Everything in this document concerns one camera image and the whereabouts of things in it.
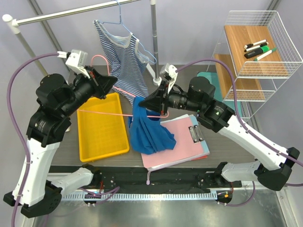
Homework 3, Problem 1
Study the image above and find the white slotted cable duct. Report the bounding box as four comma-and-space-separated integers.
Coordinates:
62, 191, 217, 201

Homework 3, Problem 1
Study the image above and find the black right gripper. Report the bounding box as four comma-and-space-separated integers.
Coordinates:
139, 79, 203, 115

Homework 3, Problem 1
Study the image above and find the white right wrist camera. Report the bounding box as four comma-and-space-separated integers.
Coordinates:
160, 63, 178, 94

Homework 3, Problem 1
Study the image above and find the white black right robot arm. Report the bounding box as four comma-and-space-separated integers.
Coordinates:
139, 77, 300, 191

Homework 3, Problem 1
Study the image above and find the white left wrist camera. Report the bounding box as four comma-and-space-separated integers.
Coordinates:
57, 50, 90, 78

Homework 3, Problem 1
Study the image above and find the wooden shelf board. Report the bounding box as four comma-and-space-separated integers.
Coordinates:
224, 25, 288, 78
214, 53, 265, 101

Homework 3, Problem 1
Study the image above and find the lower wooden shelf board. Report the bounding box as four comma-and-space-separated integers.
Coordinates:
214, 53, 265, 101

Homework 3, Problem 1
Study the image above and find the pink clipboard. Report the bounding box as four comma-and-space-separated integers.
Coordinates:
141, 116, 205, 168

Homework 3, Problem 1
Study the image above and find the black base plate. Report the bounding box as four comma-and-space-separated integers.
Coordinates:
62, 166, 242, 194

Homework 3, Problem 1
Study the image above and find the upper wooden shelf board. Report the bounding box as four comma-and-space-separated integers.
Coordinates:
224, 25, 288, 78

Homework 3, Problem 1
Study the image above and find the green white pen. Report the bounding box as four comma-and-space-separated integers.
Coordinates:
254, 48, 277, 61

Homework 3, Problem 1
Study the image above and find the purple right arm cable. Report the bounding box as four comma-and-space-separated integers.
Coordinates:
176, 58, 303, 208

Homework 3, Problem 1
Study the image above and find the black white marker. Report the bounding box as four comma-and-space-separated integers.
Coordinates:
244, 42, 269, 52
244, 39, 267, 49

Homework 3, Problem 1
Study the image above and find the green highlighter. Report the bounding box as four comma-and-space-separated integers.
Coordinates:
244, 45, 270, 59

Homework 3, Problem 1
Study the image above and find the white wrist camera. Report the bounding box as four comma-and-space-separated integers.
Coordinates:
160, 63, 178, 94
57, 50, 90, 78

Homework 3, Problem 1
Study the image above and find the light blue clipboard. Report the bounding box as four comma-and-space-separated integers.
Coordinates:
189, 115, 210, 159

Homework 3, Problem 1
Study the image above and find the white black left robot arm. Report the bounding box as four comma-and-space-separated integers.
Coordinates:
3, 66, 117, 218

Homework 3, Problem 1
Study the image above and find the blue wire hanger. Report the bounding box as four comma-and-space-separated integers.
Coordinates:
98, 0, 158, 64

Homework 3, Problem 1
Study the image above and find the silver white clothes rack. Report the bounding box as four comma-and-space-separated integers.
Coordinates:
1, 0, 175, 132

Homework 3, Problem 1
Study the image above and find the blue white striped tank top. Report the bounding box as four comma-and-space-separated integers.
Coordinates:
93, 20, 149, 104

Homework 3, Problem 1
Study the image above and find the white wire shelf rack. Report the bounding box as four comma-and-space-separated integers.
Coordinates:
213, 10, 303, 121

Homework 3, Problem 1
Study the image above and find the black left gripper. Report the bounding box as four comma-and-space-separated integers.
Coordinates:
60, 65, 117, 117

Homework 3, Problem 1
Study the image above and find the yellow plastic tray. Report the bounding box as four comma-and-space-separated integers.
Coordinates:
77, 93, 130, 162

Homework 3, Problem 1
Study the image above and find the pink wire hanger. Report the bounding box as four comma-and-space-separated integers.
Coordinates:
77, 55, 170, 119

